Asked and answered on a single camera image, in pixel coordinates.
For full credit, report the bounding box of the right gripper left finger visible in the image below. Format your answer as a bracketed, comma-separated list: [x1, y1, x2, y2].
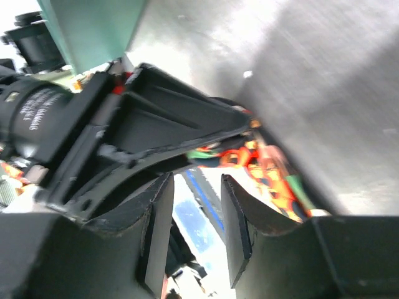
[1, 173, 174, 298]

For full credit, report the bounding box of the green compartment tray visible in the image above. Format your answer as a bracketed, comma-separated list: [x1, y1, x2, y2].
[38, 0, 147, 74]

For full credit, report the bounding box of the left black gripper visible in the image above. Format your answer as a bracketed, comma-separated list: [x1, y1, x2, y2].
[1, 73, 125, 187]

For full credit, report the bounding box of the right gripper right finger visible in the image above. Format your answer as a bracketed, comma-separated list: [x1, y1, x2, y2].
[221, 175, 398, 298]

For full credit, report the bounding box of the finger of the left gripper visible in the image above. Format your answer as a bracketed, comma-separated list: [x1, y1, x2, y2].
[46, 64, 250, 218]

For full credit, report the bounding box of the red floral patterned tie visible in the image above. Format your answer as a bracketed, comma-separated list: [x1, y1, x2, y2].
[186, 118, 330, 222]

